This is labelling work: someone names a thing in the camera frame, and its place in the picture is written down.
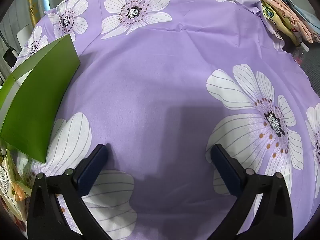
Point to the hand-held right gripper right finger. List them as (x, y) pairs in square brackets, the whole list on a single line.
[(226, 172)]

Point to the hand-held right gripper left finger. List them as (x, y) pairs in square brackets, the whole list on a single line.
[(92, 171)]

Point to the carrot print snack packet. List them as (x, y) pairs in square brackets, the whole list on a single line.
[(10, 187)]

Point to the green cardboard box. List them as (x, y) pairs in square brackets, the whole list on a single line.
[(32, 105)]

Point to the purple floral tablecloth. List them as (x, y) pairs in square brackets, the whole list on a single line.
[(160, 80)]

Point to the grey sofa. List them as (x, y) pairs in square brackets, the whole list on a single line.
[(312, 67)]

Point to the clear plastic bottle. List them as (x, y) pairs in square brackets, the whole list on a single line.
[(298, 52)]

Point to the white board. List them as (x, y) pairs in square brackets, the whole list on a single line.
[(23, 37)]

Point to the pile of folded clothes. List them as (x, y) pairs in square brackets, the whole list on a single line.
[(282, 12)]

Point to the grey pleated curtain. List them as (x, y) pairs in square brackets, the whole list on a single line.
[(13, 15)]

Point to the yellow deer print curtain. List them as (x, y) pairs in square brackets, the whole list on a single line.
[(31, 5)]

